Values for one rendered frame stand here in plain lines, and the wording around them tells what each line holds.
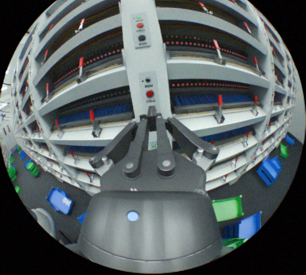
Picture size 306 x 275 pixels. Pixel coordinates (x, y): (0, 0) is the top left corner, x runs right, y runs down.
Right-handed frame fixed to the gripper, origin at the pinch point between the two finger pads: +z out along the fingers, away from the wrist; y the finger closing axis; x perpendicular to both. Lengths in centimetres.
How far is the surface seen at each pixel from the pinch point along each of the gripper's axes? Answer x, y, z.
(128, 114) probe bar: -2.4, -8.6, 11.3
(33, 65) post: 41, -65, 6
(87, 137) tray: -7.2, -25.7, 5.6
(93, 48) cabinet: 32.5, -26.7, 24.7
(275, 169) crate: -71, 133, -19
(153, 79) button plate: 7.6, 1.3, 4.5
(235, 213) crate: -80, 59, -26
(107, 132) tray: -6.5, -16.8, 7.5
